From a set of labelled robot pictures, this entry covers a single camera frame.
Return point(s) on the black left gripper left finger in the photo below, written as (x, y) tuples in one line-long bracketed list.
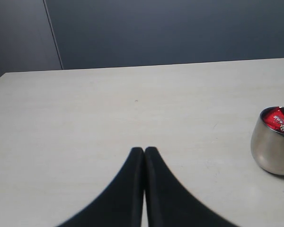
[(121, 203)]

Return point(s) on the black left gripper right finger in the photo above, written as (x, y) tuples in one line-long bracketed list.
[(169, 203)]

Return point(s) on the red candy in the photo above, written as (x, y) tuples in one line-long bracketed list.
[(275, 119)]

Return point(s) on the stainless steel cup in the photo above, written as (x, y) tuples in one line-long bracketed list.
[(267, 145)]

